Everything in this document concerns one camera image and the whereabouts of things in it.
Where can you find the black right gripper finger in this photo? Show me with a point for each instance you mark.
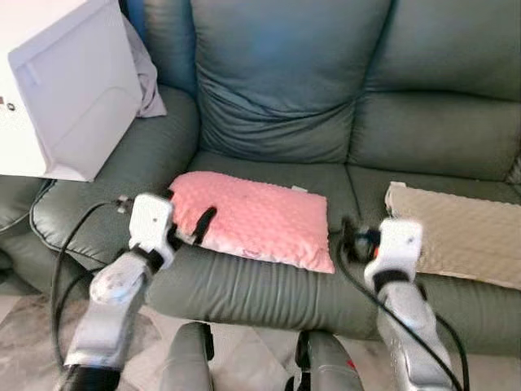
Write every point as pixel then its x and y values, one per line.
pixel 348 235

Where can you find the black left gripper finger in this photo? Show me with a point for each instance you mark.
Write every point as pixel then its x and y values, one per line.
pixel 205 226

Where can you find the pink dotted pillow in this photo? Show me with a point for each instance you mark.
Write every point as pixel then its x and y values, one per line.
pixel 260 216

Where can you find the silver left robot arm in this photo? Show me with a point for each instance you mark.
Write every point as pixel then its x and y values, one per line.
pixel 110 309

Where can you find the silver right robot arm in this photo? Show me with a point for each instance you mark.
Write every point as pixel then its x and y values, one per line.
pixel 411 334

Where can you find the beige dotted pillow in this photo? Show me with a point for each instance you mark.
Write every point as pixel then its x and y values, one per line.
pixel 464 232

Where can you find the green leather sofa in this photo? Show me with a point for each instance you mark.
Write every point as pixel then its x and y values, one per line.
pixel 326 81

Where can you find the silver left robot leg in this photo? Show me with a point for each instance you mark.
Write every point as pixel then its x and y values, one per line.
pixel 186 358

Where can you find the silver robot leg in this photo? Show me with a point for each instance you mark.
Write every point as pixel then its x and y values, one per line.
pixel 330 366
pixel 186 358

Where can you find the silver right robot leg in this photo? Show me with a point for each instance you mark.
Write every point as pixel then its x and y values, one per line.
pixel 330 366

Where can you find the grey cloth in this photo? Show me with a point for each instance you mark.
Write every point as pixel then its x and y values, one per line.
pixel 148 81

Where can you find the white plastic box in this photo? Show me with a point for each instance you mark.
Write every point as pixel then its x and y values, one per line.
pixel 65 90

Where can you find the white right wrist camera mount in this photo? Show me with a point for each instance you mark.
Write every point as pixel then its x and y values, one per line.
pixel 399 244

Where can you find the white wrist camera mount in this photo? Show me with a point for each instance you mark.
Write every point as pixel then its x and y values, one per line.
pixel 399 244
pixel 151 218

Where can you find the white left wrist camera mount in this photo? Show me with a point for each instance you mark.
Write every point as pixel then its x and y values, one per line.
pixel 151 218

